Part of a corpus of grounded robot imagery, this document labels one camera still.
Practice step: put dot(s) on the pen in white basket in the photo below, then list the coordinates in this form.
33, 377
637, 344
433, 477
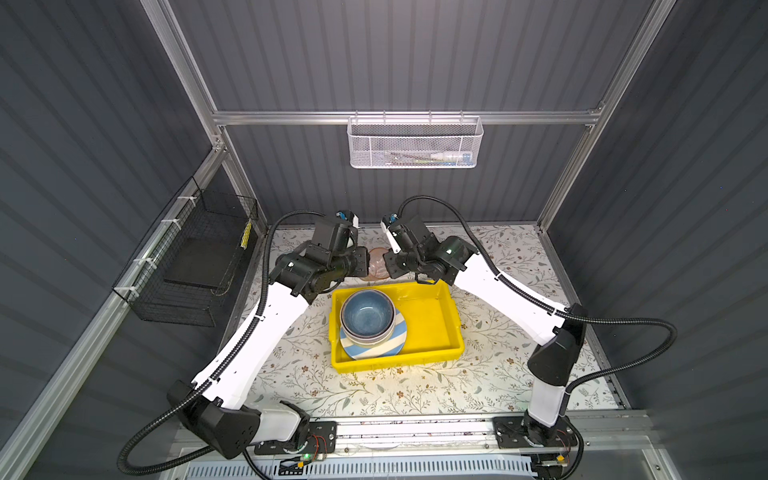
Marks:
444, 158

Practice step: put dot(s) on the black wire wall basket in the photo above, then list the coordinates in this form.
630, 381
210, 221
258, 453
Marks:
195, 263

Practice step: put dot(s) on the pink ceramic bowl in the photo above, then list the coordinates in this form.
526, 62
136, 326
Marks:
372, 336

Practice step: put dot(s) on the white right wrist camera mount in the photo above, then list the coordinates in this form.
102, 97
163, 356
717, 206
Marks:
386, 225

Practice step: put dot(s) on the pink plastic cup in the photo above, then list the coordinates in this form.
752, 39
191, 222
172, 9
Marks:
377, 267

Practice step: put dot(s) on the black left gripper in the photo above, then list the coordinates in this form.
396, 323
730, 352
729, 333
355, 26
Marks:
362, 255

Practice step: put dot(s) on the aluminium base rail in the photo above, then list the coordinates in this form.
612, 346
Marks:
474, 433

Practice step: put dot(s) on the white vented cable duct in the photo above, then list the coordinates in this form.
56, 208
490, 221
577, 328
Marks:
483, 466

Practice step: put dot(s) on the white wire mesh basket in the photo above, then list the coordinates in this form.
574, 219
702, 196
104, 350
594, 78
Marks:
372, 137

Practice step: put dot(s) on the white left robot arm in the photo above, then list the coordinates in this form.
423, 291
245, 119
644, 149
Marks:
219, 416

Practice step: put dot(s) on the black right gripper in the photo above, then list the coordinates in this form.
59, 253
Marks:
393, 269

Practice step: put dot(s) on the yellow plastic bin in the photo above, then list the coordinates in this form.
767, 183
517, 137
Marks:
433, 327

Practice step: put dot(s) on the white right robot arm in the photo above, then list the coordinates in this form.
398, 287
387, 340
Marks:
466, 265

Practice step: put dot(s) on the blue glazed ceramic bowl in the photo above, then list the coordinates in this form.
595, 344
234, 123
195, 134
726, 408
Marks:
367, 312

